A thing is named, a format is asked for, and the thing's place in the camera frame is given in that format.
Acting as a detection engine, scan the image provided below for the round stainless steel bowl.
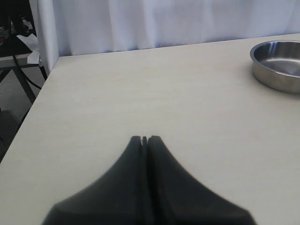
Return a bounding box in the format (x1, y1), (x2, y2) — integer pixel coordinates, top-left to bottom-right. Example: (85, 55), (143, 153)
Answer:
(250, 40), (300, 95)

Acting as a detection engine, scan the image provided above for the black cable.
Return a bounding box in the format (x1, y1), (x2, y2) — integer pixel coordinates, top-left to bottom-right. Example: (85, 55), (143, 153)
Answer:
(7, 14), (43, 90)

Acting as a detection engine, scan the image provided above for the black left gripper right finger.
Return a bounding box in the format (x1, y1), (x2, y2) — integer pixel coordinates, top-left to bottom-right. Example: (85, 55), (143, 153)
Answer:
(146, 136), (255, 225)

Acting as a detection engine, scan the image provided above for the white curtain backdrop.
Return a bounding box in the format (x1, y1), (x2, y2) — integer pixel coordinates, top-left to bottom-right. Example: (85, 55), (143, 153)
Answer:
(30, 0), (300, 71)

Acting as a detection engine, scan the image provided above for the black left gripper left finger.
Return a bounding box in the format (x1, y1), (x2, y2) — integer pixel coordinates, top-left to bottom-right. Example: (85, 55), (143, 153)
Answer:
(43, 136), (147, 225)

